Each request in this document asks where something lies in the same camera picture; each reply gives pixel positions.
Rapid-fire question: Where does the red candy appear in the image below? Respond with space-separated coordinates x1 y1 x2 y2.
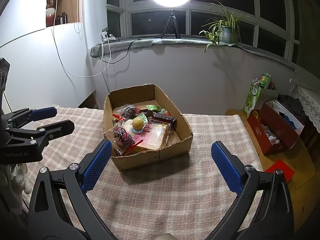
112 126 135 155

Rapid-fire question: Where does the yellow jelly cup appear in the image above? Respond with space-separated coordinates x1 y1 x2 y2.
131 117 145 133

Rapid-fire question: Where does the green candy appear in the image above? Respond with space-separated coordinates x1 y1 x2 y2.
146 105 162 113

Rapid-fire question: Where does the Snickers chocolate bar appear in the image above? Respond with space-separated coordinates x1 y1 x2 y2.
152 112 177 129

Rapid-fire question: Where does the dark dates snack bag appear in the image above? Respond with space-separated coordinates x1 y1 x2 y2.
119 105 140 119

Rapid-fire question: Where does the red flat envelope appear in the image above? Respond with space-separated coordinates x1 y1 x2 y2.
265 160 295 183

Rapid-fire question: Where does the pink plaid tablecloth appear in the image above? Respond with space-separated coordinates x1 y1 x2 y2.
22 104 264 240

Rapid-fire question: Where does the red open gift box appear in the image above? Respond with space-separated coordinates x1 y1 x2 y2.
247 100 304 155

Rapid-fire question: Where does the cardboard box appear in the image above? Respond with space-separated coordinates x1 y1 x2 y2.
104 84 193 171

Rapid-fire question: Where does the packaged white bread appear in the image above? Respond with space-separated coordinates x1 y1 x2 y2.
118 115 171 156

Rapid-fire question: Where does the white power strip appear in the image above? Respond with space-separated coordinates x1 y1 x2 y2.
101 31 118 42

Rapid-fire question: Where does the white lace cloth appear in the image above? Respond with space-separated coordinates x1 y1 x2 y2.
291 85 320 133

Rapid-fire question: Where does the green tissue box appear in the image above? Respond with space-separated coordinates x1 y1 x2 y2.
243 73 271 117

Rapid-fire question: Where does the black tripod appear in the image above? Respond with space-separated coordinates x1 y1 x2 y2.
161 9 181 39

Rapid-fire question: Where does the potted spider plant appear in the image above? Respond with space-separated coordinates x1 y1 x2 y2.
199 0 249 53

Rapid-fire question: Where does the white cable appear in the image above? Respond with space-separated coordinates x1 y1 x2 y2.
51 0 112 79

